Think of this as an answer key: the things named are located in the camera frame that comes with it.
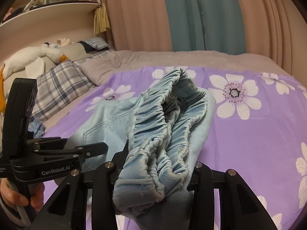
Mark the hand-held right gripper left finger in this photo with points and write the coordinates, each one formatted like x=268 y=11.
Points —
x=103 y=186

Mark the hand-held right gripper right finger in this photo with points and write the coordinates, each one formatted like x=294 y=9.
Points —
x=203 y=179

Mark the pink curtain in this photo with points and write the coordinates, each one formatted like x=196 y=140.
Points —
x=134 y=16
x=263 y=16

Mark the purple floral bedsheet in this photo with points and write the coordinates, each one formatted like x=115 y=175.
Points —
x=251 y=136

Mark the blue ruffled cloth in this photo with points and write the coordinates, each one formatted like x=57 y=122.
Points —
x=37 y=128

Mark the plaid pillow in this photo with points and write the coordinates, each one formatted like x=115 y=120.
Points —
x=60 y=81

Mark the white shelf cabinet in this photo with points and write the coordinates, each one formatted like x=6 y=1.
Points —
x=60 y=7

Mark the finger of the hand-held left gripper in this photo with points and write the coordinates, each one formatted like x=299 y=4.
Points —
x=93 y=149
x=48 y=143

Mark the beige tassel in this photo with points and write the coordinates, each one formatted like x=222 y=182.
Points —
x=100 y=21

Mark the light blue denim pants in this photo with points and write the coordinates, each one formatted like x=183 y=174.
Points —
x=153 y=134

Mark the striped pillow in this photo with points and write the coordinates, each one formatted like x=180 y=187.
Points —
x=97 y=43

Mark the person's left hand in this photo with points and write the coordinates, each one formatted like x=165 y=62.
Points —
x=12 y=196

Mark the white plush goose toy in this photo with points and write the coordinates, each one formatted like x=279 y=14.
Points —
x=24 y=57

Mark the blue curtain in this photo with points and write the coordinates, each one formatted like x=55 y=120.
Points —
x=187 y=16

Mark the grey blanket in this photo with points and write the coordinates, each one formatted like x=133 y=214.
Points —
x=168 y=60

